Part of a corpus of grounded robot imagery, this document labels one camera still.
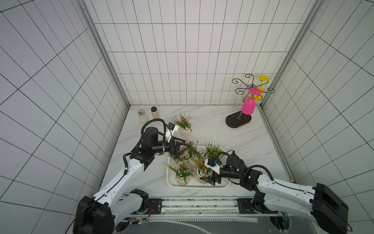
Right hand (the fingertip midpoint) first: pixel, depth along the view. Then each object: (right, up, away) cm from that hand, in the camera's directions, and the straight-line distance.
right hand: (202, 164), depth 77 cm
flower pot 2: (+5, +7, +2) cm, 9 cm away
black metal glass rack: (+30, +24, +31) cm, 49 cm away
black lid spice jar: (-32, +29, +29) cm, 52 cm away
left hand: (-9, +11, -5) cm, 15 cm away
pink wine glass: (+31, +33, +14) cm, 47 cm away
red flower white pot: (-4, +4, +7) cm, 9 cm away
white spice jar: (-41, +26, +29) cm, 56 cm away
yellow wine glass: (+41, +51, +15) cm, 67 cm away
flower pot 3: (-1, 0, -11) cm, 11 cm away
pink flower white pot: (-12, +2, +1) cm, 13 cm away
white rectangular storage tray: (-4, -11, +3) cm, 13 cm away
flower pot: (-10, -2, -7) cm, 12 cm away
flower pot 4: (-10, +21, +16) cm, 29 cm away
